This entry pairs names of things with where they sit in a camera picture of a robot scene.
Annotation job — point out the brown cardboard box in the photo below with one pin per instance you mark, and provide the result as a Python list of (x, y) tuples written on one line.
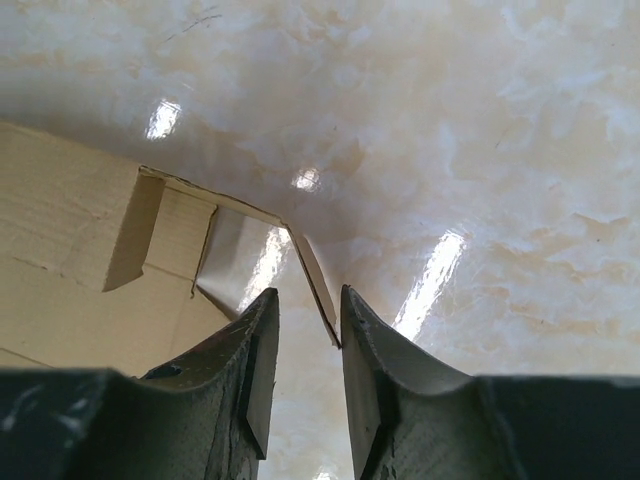
[(108, 263)]

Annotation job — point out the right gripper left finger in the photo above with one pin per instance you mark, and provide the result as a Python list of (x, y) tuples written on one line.
[(202, 415)]

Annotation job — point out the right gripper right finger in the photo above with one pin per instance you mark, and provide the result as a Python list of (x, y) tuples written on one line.
[(411, 416)]

